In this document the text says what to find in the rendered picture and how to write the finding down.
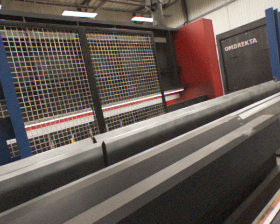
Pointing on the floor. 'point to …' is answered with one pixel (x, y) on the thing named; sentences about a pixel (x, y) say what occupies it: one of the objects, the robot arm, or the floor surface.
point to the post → (91, 80)
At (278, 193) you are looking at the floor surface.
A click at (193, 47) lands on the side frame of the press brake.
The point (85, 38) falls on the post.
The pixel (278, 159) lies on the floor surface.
